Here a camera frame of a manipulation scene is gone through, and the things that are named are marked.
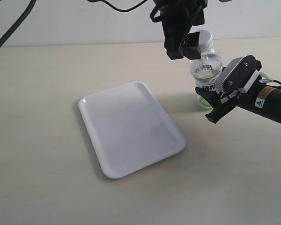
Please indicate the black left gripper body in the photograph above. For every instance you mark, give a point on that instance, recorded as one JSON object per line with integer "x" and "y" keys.
{"x": 179, "y": 12}

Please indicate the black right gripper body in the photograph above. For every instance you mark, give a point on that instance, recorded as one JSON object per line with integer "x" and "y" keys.
{"x": 227, "y": 102}

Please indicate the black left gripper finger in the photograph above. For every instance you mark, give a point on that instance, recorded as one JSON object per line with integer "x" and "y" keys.
{"x": 174, "y": 35}
{"x": 191, "y": 49}

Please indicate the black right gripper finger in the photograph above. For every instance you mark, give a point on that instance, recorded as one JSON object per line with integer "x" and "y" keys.
{"x": 207, "y": 98}

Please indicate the white bottle cap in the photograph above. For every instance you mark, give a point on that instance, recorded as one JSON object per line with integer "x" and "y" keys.
{"x": 205, "y": 39}

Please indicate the clear plastic drink bottle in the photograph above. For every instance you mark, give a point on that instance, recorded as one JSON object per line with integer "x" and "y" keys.
{"x": 206, "y": 69}

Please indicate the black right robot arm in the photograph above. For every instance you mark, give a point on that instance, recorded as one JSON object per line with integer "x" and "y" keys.
{"x": 249, "y": 92}

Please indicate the white rectangular plastic tray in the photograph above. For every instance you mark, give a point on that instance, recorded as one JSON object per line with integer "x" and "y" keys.
{"x": 129, "y": 129}

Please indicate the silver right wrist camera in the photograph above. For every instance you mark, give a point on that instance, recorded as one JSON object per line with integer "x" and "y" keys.
{"x": 239, "y": 74}

